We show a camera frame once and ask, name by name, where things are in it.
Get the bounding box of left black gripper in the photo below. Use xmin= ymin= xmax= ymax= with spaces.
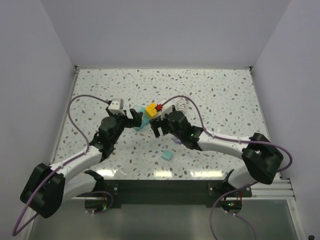
xmin=106 ymin=107 xmax=143 ymax=145

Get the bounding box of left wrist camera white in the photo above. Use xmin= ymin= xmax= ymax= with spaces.
xmin=107 ymin=98 xmax=125 ymax=115

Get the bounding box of purple power strip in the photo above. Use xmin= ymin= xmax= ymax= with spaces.
xmin=174 ymin=138 xmax=182 ymax=145

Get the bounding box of teal small plug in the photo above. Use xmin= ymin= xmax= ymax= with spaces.
xmin=161 ymin=150 xmax=173 ymax=161

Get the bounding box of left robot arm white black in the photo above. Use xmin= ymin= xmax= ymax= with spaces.
xmin=20 ymin=108 xmax=143 ymax=218

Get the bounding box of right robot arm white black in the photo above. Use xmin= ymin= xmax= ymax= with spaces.
xmin=150 ymin=111 xmax=284 ymax=197

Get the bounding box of teal triangular socket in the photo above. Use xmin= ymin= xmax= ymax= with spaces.
xmin=132 ymin=104 xmax=151 ymax=133

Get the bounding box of yellow cube socket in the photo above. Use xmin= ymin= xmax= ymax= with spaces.
xmin=144 ymin=102 xmax=159 ymax=120

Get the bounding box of aluminium frame rail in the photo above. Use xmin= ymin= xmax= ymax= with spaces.
xmin=251 ymin=179 xmax=296 ymax=200

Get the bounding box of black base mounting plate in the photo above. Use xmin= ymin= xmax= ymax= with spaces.
xmin=74 ymin=179 xmax=253 ymax=210

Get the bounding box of white coiled power cord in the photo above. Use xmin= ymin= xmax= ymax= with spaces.
xmin=175 ymin=96 xmax=190 ymax=115

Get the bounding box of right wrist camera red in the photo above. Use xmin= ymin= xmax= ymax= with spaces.
xmin=154 ymin=98 xmax=173 ymax=120

